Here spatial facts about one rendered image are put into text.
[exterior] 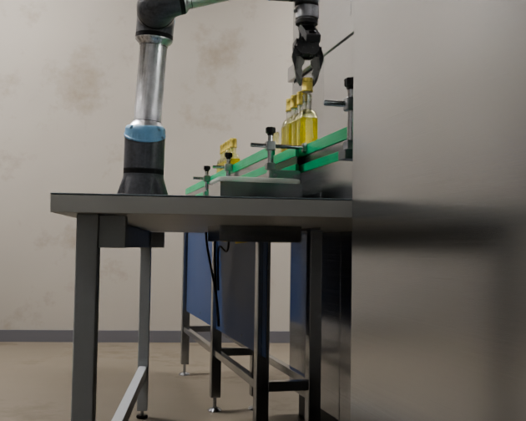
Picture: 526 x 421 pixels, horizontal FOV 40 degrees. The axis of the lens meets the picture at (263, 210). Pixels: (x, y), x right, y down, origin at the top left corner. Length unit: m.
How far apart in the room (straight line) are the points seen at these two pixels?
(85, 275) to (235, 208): 0.30
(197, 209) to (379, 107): 0.38
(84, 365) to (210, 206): 0.37
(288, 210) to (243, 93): 3.89
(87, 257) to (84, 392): 0.24
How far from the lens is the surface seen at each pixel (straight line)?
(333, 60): 2.46
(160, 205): 1.32
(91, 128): 5.19
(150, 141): 2.07
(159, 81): 2.26
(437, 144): 1.00
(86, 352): 1.38
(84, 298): 1.37
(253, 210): 1.32
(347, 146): 1.49
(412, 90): 1.09
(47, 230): 5.18
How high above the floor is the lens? 0.66
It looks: 3 degrees up
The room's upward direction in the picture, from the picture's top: 1 degrees clockwise
